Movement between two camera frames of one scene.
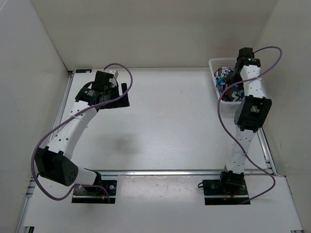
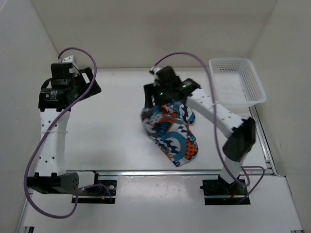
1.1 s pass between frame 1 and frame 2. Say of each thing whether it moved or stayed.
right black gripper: moved
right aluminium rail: stayed
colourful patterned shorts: moved
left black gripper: moved
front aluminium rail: stayed
